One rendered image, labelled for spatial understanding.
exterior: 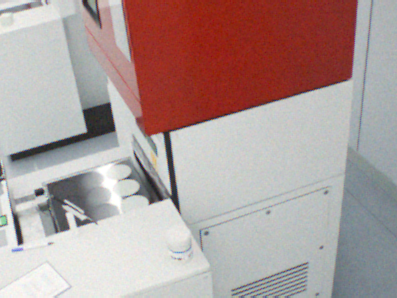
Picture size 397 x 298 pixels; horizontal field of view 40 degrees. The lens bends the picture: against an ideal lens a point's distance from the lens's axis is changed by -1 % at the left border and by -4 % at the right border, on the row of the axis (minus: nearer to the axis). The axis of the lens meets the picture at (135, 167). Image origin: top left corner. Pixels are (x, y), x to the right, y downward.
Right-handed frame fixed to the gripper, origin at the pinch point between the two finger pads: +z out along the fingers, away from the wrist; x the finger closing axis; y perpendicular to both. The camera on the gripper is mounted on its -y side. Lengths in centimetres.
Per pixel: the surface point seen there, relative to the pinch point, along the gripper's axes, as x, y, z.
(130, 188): 4, 49, 16
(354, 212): 36, 179, 106
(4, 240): -9.4, 0.5, 10.4
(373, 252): 6, 169, 106
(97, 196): 5.8, 36.1, 16.0
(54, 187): 19.3, 22.3, 16.0
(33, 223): 4.3, 10.9, 18.0
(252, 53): -16, 90, -35
